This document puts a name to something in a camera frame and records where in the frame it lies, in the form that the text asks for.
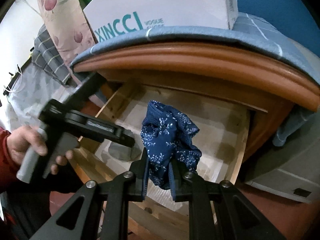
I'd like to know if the grey plaid pillow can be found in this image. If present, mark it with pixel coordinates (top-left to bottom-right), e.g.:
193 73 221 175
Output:
31 25 76 87

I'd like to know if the blue checked cloth cover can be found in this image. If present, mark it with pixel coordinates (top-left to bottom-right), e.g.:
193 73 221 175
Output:
71 13 319 146

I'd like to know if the dark blue floral underwear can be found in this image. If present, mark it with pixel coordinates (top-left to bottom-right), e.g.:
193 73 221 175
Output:
140 100 202 190

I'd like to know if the wooden drawer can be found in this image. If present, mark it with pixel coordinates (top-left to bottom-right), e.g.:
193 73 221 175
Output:
68 83 270 240

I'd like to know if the red sleeve forearm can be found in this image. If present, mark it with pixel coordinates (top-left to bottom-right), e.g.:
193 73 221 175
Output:
0 128 20 193

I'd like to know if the brown wooden nightstand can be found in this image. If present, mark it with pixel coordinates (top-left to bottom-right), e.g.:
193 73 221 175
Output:
74 42 319 159

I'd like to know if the white patterned bed sheet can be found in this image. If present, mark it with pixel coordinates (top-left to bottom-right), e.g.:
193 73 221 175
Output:
1 63 76 132

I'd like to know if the pink floral pillow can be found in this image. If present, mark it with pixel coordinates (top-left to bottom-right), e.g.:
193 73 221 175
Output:
35 0 99 67

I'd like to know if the white XINCCI shoe box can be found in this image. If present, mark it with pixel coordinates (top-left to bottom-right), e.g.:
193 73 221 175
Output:
84 0 238 42

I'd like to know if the grey plastic box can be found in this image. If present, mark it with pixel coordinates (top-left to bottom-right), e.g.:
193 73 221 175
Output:
246 139 320 204

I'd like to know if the left hand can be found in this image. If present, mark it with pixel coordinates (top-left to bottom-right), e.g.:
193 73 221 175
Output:
7 126 73 175

